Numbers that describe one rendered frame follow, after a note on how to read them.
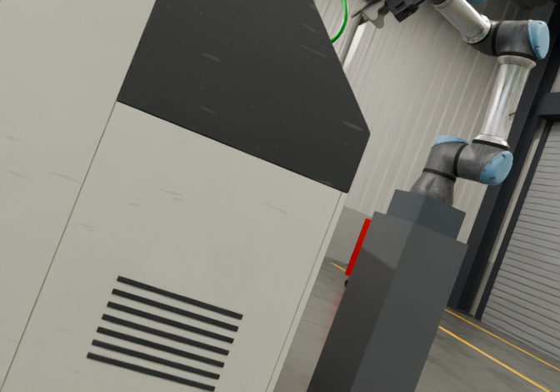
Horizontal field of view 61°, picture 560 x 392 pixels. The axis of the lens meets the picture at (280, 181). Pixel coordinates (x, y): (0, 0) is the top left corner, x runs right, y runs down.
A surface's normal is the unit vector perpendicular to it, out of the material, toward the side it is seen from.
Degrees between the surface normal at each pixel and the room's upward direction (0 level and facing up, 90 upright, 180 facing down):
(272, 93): 90
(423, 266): 90
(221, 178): 90
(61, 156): 90
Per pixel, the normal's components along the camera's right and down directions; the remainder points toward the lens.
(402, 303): 0.33, 0.10
